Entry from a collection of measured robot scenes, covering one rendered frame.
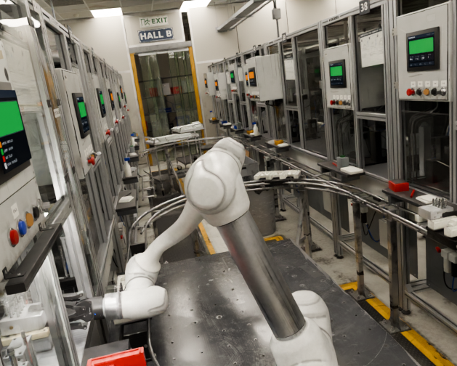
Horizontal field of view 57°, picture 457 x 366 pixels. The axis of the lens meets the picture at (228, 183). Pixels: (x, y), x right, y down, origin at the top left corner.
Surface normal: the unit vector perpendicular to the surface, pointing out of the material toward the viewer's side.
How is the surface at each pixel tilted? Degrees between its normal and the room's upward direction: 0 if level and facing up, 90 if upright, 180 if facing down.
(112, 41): 90
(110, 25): 90
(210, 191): 84
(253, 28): 90
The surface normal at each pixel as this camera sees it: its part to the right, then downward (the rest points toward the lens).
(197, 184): -0.12, 0.21
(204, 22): 0.20, 0.21
